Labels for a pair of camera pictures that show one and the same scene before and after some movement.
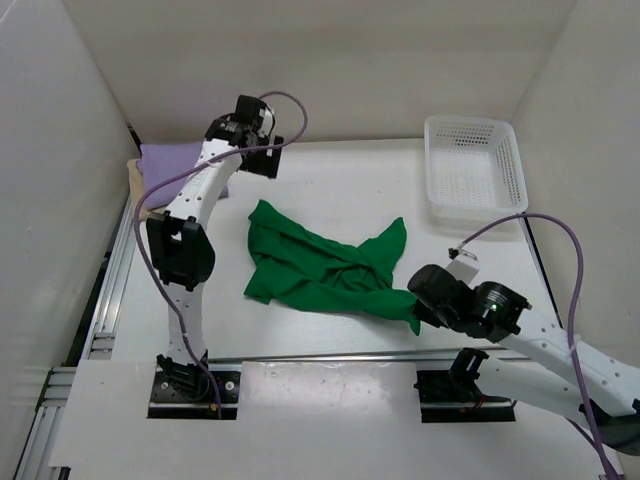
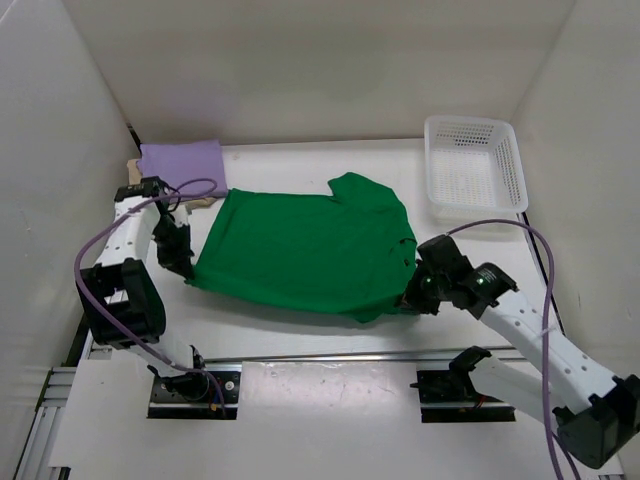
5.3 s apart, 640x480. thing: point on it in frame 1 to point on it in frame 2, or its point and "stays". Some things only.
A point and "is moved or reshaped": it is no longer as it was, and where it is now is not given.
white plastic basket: x=474 y=169 stays
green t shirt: x=295 y=265 is moved or reshaped
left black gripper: x=263 y=161 to x=174 y=251
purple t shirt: x=160 y=161 stays
